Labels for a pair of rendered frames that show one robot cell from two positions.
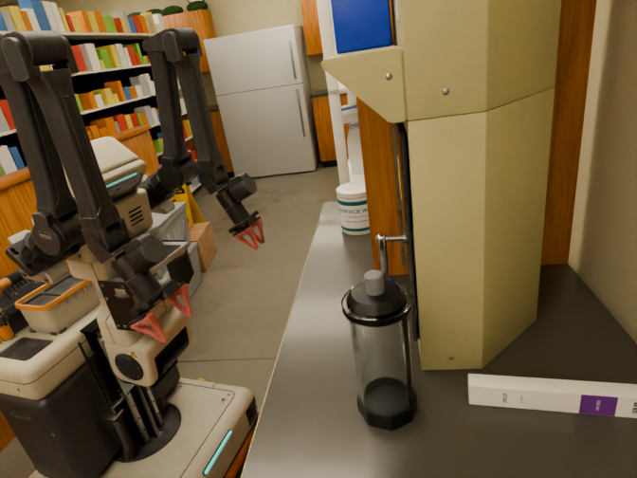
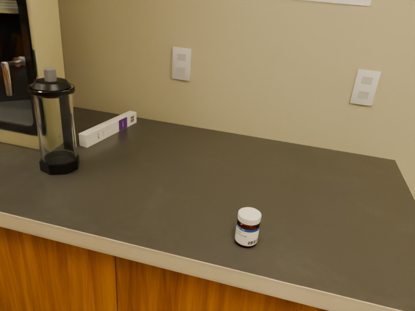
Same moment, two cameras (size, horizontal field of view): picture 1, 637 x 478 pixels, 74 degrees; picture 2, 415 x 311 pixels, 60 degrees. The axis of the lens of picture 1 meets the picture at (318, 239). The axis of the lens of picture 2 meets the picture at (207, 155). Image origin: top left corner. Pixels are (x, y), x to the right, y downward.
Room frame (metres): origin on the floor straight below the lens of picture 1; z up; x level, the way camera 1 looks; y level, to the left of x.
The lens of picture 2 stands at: (0.11, 0.78, 1.42)
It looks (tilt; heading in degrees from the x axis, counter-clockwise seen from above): 25 degrees down; 273
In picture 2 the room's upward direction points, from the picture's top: 5 degrees clockwise
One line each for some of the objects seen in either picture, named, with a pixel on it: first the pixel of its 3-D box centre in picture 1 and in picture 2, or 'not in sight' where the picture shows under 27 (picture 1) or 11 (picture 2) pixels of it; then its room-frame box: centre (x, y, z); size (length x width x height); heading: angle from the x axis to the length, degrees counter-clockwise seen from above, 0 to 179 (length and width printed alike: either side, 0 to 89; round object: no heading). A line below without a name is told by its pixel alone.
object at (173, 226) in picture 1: (148, 241); not in sight; (2.72, 1.15, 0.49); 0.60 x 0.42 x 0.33; 169
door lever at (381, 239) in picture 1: (391, 255); (12, 76); (0.69, -0.13, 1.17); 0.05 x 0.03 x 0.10; 79
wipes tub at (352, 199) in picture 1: (357, 207); not in sight; (1.35, -0.15, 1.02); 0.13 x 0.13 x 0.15
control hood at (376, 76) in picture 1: (366, 81); not in sight; (0.79, -0.13, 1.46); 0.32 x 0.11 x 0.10; 169
